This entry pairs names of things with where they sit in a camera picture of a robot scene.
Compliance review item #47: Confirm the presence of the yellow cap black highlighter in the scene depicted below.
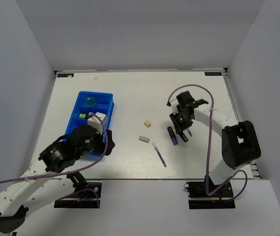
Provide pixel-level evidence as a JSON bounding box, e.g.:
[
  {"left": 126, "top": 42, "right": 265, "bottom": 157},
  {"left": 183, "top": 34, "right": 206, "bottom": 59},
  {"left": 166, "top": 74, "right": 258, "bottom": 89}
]
[{"left": 79, "top": 113, "right": 93, "bottom": 119}]

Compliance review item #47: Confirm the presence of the green cap black highlighter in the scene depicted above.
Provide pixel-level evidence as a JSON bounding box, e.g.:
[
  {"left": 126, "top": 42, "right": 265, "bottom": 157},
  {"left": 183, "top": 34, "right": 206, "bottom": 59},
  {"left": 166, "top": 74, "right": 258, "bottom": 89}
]
[{"left": 179, "top": 132, "right": 188, "bottom": 143}]

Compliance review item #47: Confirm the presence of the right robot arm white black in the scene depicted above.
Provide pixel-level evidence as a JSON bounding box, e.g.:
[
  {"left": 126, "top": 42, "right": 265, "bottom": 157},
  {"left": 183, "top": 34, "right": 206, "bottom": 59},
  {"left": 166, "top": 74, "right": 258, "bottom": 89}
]
[{"left": 167, "top": 91, "right": 261, "bottom": 196}]

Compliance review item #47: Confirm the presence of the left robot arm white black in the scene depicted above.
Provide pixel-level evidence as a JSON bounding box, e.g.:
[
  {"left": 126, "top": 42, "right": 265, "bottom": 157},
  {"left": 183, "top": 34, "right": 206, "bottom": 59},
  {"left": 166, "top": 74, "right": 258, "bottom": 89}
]
[{"left": 0, "top": 124, "right": 115, "bottom": 234}]

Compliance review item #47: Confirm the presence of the purple cap black highlighter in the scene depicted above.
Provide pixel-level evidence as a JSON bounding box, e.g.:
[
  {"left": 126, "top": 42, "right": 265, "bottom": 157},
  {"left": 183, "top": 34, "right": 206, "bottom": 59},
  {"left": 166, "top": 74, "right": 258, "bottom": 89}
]
[{"left": 167, "top": 126, "right": 178, "bottom": 146}]

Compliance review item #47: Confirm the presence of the blue plastic compartment tray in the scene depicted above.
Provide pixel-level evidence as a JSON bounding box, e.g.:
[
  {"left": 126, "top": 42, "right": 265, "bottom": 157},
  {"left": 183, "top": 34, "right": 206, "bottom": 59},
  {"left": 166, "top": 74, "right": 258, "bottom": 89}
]
[{"left": 65, "top": 90, "right": 115, "bottom": 157}]

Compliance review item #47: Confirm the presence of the small tan eraser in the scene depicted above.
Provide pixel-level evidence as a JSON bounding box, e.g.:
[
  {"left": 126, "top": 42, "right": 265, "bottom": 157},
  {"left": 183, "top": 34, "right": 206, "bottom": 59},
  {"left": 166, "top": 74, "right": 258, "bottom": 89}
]
[{"left": 144, "top": 120, "right": 151, "bottom": 127}]

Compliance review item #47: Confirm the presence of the blue transparent tape roll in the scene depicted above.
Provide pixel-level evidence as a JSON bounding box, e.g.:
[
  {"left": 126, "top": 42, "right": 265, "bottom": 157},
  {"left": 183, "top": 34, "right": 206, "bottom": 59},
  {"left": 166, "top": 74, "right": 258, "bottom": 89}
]
[{"left": 84, "top": 96, "right": 97, "bottom": 107}]

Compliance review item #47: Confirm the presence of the blue ink pen refill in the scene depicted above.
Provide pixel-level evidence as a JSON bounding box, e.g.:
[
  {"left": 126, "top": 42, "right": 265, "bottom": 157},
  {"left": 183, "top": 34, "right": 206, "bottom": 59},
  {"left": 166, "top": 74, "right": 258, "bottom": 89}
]
[{"left": 152, "top": 142, "right": 167, "bottom": 168}]

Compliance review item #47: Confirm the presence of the grey white eraser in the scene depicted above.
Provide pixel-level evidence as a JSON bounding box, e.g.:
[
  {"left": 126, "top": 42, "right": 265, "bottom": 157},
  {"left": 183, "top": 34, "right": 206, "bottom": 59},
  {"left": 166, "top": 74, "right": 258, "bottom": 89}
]
[{"left": 139, "top": 136, "right": 150, "bottom": 143}]

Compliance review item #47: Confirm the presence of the right table corner label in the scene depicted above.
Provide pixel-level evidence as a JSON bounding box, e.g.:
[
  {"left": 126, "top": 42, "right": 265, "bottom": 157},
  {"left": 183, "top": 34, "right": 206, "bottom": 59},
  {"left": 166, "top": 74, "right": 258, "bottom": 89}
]
[{"left": 204, "top": 71, "right": 222, "bottom": 76}]

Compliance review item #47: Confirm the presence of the table corner label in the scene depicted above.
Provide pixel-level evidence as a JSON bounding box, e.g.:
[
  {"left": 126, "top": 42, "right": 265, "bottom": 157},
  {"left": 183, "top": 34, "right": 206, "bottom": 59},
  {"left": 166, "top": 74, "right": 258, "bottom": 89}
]
[
  {"left": 204, "top": 71, "right": 222, "bottom": 76},
  {"left": 57, "top": 73, "right": 74, "bottom": 78}
]

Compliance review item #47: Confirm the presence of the left table corner label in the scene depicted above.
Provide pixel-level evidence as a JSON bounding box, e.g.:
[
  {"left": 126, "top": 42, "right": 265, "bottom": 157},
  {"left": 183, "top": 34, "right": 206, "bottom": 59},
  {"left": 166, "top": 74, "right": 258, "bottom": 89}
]
[{"left": 57, "top": 73, "right": 74, "bottom": 78}]

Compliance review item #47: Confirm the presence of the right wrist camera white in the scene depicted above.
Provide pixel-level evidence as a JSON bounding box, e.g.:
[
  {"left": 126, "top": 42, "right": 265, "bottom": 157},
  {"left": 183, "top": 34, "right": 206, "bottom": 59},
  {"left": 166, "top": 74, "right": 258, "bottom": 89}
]
[{"left": 167, "top": 98, "right": 179, "bottom": 114}]

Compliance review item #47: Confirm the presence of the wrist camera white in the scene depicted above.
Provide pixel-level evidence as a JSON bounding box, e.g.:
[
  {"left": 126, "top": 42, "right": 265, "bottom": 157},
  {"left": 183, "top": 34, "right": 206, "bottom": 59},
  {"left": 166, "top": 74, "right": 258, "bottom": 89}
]
[
  {"left": 167, "top": 98, "right": 179, "bottom": 114},
  {"left": 87, "top": 112, "right": 108, "bottom": 134}
]

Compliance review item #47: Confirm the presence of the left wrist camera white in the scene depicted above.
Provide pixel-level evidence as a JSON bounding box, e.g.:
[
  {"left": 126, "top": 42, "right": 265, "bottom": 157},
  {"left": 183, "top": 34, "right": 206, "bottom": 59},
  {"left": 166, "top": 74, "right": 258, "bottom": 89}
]
[{"left": 87, "top": 112, "right": 108, "bottom": 134}]

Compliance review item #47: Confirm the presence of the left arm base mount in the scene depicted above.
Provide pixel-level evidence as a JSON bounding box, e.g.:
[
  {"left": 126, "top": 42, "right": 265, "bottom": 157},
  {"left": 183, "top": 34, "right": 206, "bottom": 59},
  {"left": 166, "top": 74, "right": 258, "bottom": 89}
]
[{"left": 54, "top": 181, "right": 102, "bottom": 209}]

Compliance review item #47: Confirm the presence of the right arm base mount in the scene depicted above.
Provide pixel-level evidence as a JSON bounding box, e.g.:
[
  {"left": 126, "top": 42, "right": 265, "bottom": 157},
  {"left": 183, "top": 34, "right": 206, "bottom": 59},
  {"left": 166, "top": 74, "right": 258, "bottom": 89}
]
[{"left": 183, "top": 180, "right": 236, "bottom": 210}]

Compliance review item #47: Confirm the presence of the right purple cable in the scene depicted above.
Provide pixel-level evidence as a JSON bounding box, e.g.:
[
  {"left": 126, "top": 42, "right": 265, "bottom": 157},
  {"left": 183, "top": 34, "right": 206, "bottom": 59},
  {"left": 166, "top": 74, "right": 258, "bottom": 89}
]
[{"left": 168, "top": 84, "right": 249, "bottom": 204}]

